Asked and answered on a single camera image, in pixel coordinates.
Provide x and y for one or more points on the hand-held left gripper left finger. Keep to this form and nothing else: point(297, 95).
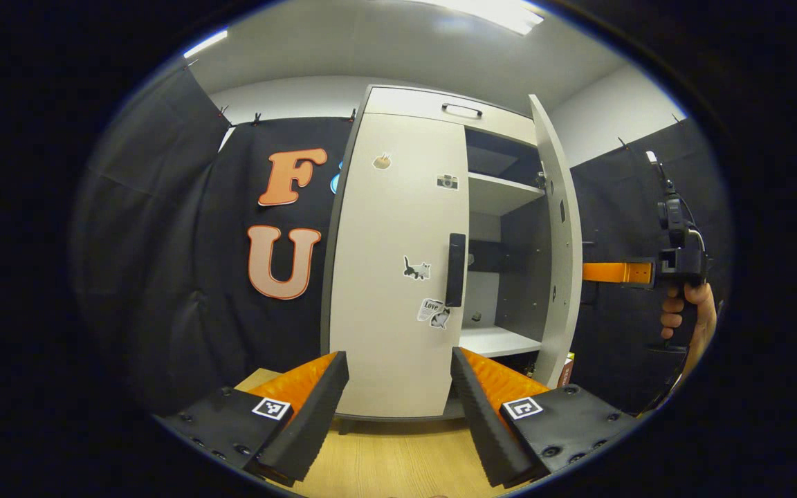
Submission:
point(308, 429)

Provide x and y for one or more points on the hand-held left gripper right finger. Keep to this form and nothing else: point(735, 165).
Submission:
point(485, 429)

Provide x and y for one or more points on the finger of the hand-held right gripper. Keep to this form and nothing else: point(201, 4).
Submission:
point(606, 272)

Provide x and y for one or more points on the grey cabinet door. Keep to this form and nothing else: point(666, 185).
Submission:
point(568, 290)
point(385, 242)

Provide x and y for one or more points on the grey double-door shoe cabinet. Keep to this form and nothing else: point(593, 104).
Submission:
point(523, 277)

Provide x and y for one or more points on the white cabinet shelf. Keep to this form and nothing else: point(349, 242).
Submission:
point(495, 197)
point(495, 340)

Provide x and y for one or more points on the metal door hinge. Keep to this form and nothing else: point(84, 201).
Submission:
point(541, 181)

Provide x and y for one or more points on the grey cabinet drawer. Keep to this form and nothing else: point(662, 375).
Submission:
point(405, 102)

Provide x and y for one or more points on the black backdrop cloth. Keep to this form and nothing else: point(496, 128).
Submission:
point(620, 207)
point(225, 277)
point(142, 228)

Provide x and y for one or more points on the small colourful box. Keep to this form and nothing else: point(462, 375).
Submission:
point(566, 370)

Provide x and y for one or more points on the large ceiling light panel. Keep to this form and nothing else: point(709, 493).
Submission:
point(495, 10)

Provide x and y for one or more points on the narrow ceiling light strip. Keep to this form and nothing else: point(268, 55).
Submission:
point(205, 43)

